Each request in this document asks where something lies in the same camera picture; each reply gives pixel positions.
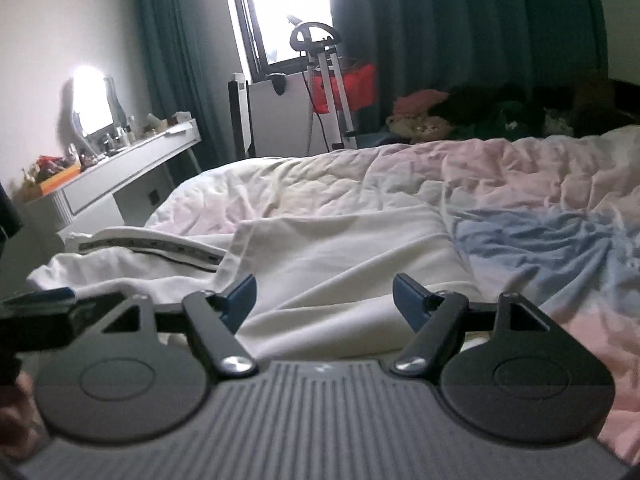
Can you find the black leaning panel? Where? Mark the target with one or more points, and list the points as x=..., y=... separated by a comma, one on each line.
x=241, y=119

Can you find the orange tray of cosmetics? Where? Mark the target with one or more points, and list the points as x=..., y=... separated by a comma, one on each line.
x=47, y=174

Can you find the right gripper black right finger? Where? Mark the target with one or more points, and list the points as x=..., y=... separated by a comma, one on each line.
x=437, y=321

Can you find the white zip-up jacket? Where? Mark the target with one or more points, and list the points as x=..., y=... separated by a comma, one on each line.
x=324, y=284

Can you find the person's left hand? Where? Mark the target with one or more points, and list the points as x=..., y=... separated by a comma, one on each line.
x=20, y=431

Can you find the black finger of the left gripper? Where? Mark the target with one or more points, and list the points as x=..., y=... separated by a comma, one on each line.
x=58, y=297

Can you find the garment steamer stand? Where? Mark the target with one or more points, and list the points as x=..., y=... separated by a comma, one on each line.
x=318, y=42

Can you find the lit vanity mirror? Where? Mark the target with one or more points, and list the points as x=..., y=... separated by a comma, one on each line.
x=96, y=115

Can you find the pastel tie-dye bed duvet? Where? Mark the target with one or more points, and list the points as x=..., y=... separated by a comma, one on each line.
x=556, y=220

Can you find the window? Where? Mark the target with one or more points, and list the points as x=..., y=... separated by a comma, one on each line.
x=266, y=27

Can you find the white dressing table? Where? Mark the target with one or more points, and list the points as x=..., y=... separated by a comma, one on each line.
x=115, y=192

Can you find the dark teal right curtain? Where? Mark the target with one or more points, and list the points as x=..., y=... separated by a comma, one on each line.
x=442, y=44

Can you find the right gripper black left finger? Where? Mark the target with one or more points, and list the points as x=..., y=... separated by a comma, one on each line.
x=212, y=321

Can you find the red laundry bag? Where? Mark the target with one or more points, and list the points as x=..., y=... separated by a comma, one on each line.
x=360, y=86

